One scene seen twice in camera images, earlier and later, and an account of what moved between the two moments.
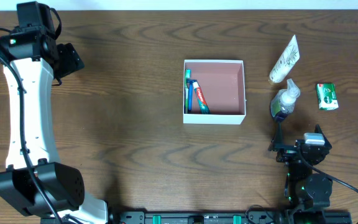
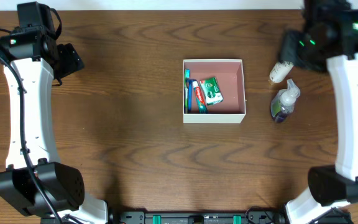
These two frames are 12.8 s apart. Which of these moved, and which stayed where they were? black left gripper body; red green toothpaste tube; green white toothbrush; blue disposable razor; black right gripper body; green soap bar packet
Moved: black right gripper body; green soap bar packet
Stayed: blue disposable razor; black left gripper body; red green toothpaste tube; green white toothbrush
